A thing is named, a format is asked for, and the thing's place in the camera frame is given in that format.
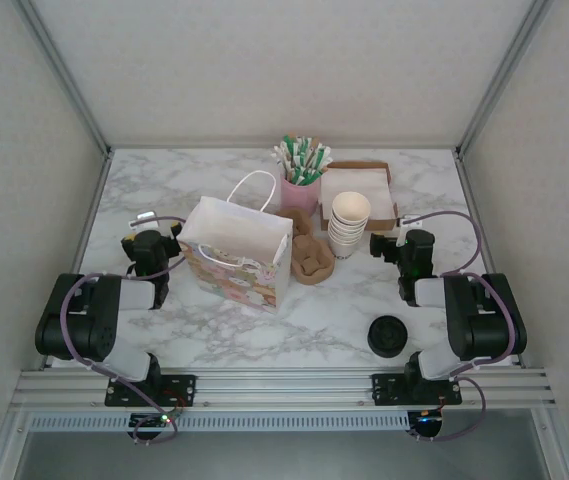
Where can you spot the aluminium frame rail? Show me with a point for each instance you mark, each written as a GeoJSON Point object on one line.
{"type": "Point", "coordinates": [284, 390]}

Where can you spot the small controller board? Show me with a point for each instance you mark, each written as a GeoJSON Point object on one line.
{"type": "Point", "coordinates": [426, 422]}
{"type": "Point", "coordinates": [151, 421]}

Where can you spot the pink plastic cup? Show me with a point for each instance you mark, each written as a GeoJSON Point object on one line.
{"type": "Point", "coordinates": [299, 197]}

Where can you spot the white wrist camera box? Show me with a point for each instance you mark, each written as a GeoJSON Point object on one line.
{"type": "Point", "coordinates": [144, 220]}
{"type": "Point", "coordinates": [411, 222]}

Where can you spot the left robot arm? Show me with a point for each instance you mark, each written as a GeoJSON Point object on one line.
{"type": "Point", "coordinates": [94, 310]}

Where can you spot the aluminium frame post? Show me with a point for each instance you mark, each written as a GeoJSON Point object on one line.
{"type": "Point", "coordinates": [504, 75]}
{"type": "Point", "coordinates": [64, 70]}

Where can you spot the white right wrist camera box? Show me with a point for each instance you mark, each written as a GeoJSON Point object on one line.
{"type": "Point", "coordinates": [411, 222]}

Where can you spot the patterned paper gift bag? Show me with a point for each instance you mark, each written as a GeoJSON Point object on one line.
{"type": "Point", "coordinates": [234, 286]}

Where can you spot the brown cardboard tray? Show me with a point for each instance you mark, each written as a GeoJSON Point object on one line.
{"type": "Point", "coordinates": [386, 200]}

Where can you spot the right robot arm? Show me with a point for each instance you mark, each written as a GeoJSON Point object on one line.
{"type": "Point", "coordinates": [469, 310]}

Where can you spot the black coffee lid stack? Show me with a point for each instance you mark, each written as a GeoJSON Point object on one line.
{"type": "Point", "coordinates": [388, 334]}

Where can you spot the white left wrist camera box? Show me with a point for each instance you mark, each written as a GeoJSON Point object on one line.
{"type": "Point", "coordinates": [144, 220]}

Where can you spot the brown wooden holder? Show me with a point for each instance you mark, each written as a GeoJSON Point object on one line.
{"type": "Point", "coordinates": [301, 222]}

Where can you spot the white napkin stack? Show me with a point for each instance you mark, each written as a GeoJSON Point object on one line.
{"type": "Point", "coordinates": [359, 180]}

